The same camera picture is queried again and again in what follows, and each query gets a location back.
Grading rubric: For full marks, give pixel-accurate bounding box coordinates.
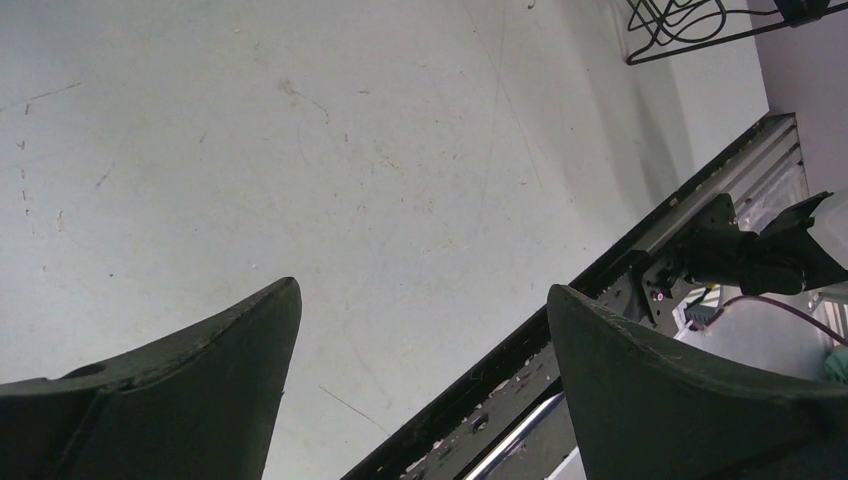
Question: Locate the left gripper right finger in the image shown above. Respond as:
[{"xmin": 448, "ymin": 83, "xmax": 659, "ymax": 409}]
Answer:
[{"xmin": 547, "ymin": 285, "xmax": 847, "ymax": 479}]

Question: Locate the black wire dish rack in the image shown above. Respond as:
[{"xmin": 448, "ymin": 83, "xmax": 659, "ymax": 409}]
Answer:
[{"xmin": 625, "ymin": 0, "xmax": 847, "ymax": 66}]

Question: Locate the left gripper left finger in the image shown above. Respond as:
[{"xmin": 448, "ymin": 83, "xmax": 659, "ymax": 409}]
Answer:
[{"xmin": 1, "ymin": 277, "xmax": 302, "ymax": 479}]

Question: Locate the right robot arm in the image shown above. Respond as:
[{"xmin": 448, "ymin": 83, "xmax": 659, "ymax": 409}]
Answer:
[{"xmin": 633, "ymin": 190, "xmax": 847, "ymax": 327}]

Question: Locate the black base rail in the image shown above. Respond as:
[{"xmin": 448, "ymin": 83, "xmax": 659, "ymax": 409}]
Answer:
[{"xmin": 349, "ymin": 114, "xmax": 801, "ymax": 479}]

